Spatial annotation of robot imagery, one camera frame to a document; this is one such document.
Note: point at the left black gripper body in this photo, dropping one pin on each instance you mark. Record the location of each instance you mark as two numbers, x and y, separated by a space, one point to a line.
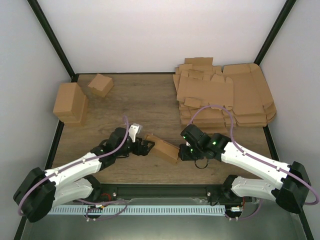
123 151

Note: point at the small folded cardboard box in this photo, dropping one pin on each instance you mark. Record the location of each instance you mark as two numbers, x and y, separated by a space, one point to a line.
100 85

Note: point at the light blue slotted cable duct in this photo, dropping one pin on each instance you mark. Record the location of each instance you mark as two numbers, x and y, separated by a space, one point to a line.
141 210

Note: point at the large folded cardboard box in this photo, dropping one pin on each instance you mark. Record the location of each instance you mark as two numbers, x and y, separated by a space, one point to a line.
71 105

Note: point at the stack of flat cardboard blanks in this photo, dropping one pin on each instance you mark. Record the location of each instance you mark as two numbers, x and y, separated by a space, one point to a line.
200 86

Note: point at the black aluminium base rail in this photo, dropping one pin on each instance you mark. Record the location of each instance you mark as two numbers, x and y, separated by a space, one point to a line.
160 190

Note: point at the black frame post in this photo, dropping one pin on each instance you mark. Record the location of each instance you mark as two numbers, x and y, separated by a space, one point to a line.
42 19
276 27

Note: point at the left black frame post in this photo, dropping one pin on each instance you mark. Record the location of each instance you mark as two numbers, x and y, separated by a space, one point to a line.
42 19

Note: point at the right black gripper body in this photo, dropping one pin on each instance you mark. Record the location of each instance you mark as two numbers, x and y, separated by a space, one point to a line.
191 155

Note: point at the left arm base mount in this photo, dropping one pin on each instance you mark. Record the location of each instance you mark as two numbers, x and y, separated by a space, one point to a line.
104 193

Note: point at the right black frame post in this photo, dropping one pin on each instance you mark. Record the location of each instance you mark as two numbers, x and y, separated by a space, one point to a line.
276 27

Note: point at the large flat cardboard blanks stack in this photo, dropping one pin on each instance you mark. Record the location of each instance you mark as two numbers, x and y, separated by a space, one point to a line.
253 103

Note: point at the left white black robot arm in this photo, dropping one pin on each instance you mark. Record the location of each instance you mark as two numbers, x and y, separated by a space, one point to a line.
43 190

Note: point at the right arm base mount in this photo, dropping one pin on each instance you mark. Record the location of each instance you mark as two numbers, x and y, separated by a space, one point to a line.
216 193

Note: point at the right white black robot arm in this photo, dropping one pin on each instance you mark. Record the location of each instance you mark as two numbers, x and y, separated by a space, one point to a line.
270 171

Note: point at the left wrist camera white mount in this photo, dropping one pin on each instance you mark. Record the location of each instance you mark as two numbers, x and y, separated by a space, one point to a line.
134 130

